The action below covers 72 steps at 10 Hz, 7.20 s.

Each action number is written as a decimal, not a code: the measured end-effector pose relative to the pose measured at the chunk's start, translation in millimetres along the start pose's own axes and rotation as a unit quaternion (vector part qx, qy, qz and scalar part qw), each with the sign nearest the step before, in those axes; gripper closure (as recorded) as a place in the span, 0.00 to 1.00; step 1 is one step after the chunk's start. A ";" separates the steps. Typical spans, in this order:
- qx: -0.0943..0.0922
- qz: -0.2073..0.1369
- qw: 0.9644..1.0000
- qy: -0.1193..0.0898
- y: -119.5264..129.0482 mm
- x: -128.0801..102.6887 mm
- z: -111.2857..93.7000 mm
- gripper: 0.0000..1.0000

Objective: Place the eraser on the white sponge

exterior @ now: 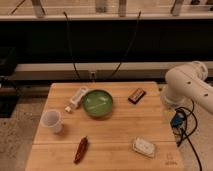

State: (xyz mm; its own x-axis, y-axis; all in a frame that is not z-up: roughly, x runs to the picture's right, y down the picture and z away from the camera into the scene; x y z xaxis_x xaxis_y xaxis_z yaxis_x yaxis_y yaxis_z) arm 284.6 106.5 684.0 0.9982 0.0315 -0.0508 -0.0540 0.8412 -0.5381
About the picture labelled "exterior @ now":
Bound black orange eraser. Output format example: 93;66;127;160
128;88;146;104

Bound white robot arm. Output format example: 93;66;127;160
161;61;213;115

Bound green bowl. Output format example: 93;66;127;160
82;89;113;118

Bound red chili pepper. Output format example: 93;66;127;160
74;137;88;164

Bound white plastic cup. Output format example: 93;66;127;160
40;110;62;134

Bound blue connector box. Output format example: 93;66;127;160
170;113;183;127

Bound white wall outlet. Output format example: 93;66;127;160
89;71;96;82

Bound black cable left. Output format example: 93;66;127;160
63;11;82;81

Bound black cable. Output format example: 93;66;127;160
105;10;142;81
63;11;82;81

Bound black cable right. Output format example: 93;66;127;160
105;10;142;81

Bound black floor cables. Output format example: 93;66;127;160
173;99;203;171

